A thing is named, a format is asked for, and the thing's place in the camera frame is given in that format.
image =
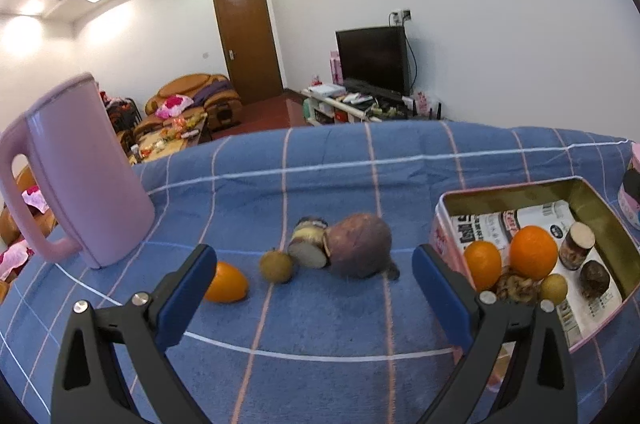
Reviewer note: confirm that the brown walnut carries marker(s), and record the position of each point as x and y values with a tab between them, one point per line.
517	288

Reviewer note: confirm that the black television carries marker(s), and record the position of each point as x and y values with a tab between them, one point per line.
372	59

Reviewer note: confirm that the small yellow-green fruit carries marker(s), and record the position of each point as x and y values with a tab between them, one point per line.
553	289

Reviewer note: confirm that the pink cartoon cup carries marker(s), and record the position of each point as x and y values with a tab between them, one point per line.
631	194

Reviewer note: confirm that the blue plaid tablecloth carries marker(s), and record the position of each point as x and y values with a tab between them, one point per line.
325	164

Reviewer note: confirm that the pink electric kettle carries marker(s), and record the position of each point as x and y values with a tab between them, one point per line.
85	174

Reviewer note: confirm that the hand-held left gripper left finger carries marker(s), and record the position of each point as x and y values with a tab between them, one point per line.
187	299

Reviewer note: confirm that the round ceiling spotlight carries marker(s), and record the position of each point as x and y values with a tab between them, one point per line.
30	7

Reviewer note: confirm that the black router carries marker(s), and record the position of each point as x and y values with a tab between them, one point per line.
436	112

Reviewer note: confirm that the pink rectangular tin box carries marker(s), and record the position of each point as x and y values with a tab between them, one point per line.
607	229

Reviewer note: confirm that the pink cushion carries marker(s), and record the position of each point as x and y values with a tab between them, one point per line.
174	106

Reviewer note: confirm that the pink floral cloth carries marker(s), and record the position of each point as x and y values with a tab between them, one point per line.
35	199

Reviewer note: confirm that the wall power socket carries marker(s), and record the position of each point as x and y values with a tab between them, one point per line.
401	16

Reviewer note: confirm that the black chairs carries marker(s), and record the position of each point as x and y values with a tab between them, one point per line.
122	112

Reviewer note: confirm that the purple sweet potato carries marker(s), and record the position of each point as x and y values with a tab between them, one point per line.
360	244

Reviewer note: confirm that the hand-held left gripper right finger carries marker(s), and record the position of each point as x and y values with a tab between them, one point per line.
442	299

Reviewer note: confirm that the brown wooden door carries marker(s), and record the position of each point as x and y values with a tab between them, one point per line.
247	44

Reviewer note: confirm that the printed paper sheet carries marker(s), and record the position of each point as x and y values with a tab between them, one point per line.
600	309

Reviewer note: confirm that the cluttered coffee table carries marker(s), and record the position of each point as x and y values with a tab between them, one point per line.
170	139

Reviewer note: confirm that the white television stand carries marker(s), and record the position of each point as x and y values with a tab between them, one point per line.
340	107

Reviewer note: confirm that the purple cloth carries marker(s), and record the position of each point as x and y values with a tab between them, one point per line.
210	90

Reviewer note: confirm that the dark brown round fruit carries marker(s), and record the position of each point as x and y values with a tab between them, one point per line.
595	279

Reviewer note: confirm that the small brown kiwi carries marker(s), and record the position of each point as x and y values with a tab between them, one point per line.
276	266

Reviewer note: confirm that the small orange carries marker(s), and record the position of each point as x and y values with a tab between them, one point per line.
227	284
482	266

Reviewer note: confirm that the cut yam piece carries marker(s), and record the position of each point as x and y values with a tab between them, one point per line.
576	246
307	244

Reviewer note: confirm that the brown leather armchair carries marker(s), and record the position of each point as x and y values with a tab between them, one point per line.
222	109

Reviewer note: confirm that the large orange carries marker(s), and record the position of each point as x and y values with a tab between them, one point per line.
533	253

